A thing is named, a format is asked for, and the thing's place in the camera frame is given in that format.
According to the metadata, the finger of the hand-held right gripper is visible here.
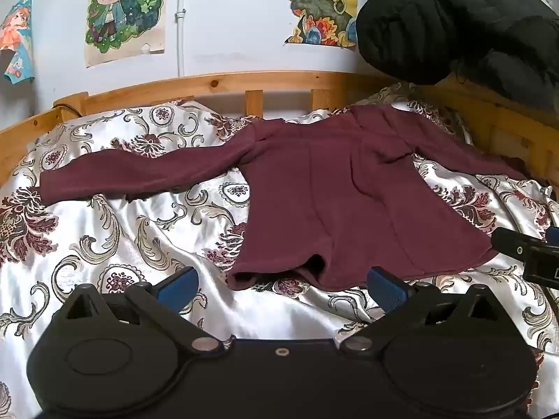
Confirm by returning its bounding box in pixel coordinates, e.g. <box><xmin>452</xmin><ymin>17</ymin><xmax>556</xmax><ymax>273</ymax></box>
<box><xmin>491</xmin><ymin>226</ymin><xmax>559</xmax><ymax>263</ymax></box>

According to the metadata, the white wall conduit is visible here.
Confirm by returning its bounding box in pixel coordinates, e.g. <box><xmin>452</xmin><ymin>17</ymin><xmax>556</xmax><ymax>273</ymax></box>
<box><xmin>174</xmin><ymin>0</ymin><xmax>188</xmax><ymax>78</ymax></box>

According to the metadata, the orange-haired figure wall poster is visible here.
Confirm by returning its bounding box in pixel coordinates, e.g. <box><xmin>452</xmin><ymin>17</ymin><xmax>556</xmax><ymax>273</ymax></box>
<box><xmin>0</xmin><ymin>0</ymin><xmax>36</xmax><ymax>86</ymax></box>

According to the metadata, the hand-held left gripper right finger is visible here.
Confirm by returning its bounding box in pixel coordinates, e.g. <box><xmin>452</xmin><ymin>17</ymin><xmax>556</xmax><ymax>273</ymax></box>
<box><xmin>338</xmin><ymin>265</ymin><xmax>504</xmax><ymax>353</ymax></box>

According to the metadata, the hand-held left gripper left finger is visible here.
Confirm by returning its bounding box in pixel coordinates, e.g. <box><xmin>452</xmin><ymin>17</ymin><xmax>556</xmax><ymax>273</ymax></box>
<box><xmin>56</xmin><ymin>265</ymin><xmax>237</xmax><ymax>354</ymax></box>

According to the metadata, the wooden bed frame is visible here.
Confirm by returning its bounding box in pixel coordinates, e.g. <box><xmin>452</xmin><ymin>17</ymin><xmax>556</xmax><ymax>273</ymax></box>
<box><xmin>0</xmin><ymin>70</ymin><xmax>559</xmax><ymax>179</ymax></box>

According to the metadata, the floral satin blanket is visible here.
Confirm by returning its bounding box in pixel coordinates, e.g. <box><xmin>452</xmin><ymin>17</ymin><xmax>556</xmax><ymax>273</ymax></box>
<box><xmin>0</xmin><ymin>81</ymin><xmax>559</xmax><ymax>419</ymax></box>

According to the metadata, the black quilted jacket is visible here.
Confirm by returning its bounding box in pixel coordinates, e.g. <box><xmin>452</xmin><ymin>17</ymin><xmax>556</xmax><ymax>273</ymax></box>
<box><xmin>356</xmin><ymin>0</ymin><xmax>559</xmax><ymax>114</ymax></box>

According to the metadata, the maroon long-sleeve sweater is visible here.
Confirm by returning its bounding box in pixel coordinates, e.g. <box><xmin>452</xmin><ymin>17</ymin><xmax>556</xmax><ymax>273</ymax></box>
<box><xmin>39</xmin><ymin>105</ymin><xmax>530</xmax><ymax>293</ymax></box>

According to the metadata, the blonde cartoon figure wall poster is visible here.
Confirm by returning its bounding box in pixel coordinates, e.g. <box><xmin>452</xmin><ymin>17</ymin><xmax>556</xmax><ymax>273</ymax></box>
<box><xmin>83</xmin><ymin>0</ymin><xmax>169</xmax><ymax>69</ymax></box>

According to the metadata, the colourful landscape wall poster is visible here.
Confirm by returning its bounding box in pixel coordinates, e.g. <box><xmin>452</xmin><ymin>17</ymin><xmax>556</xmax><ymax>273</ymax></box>
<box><xmin>276</xmin><ymin>0</ymin><xmax>361</xmax><ymax>50</ymax></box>

